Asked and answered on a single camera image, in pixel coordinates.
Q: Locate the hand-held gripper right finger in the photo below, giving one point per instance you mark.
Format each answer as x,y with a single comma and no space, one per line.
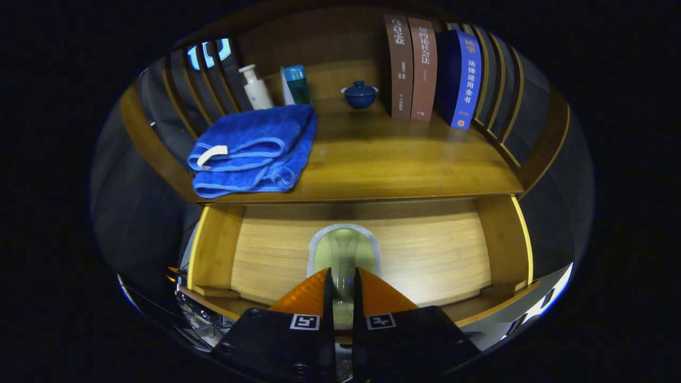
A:
357,346

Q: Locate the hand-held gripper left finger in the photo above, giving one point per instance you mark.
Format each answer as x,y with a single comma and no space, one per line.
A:
327,346

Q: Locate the wooden drawer with black knob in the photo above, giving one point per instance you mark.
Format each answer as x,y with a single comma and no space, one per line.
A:
425,255

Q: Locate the wooden countertop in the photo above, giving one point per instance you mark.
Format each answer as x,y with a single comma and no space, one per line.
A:
383,165

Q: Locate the brown wooden cabinet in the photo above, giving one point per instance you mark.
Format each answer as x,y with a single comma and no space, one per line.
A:
330,48

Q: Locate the folded blue towel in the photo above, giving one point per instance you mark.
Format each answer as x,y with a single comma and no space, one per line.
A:
250,143

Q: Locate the blue lidded teacup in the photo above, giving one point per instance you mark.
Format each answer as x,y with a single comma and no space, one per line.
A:
360,97

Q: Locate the white pump bottle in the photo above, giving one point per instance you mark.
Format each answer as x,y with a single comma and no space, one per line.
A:
258,93

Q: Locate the teal and white box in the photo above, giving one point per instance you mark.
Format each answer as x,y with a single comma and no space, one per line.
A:
298,85

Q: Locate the brown book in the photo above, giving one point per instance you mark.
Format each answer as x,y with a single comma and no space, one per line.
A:
399,69
423,69

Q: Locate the blue book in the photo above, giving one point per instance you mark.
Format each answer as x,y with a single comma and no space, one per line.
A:
465,80

